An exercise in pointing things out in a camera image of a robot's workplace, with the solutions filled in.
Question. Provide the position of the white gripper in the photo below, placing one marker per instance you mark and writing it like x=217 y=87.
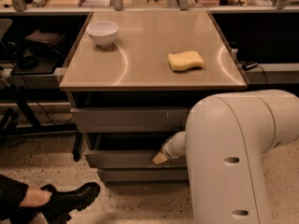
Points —
x=169 y=149

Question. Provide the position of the grey top drawer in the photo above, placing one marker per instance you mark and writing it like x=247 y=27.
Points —
x=129 y=119

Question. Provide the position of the grey drawer cabinet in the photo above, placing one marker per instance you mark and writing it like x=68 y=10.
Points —
x=135 y=72

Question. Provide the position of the yellow sponge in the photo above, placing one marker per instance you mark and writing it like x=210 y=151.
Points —
x=185 y=60

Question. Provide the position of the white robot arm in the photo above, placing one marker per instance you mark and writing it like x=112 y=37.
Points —
x=223 y=141

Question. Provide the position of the person's leg black trousers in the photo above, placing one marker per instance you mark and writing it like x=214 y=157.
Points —
x=19 y=202

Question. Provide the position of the black boot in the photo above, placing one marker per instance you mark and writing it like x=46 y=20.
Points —
x=57 y=209

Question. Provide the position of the black device on shelf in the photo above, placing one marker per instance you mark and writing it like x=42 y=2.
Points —
x=45 y=44

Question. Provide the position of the grey drawer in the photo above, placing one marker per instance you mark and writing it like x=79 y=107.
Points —
x=130 y=151
x=142 y=175
x=129 y=119

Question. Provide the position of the white ceramic bowl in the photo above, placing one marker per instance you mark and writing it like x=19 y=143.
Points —
x=103 y=33

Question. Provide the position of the black headphones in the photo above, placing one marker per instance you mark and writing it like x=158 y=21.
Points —
x=26 y=62

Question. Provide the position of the grey bottom drawer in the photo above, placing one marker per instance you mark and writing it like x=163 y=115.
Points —
x=142 y=175

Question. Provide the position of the black power adapter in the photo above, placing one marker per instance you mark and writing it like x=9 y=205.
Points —
x=246 y=66

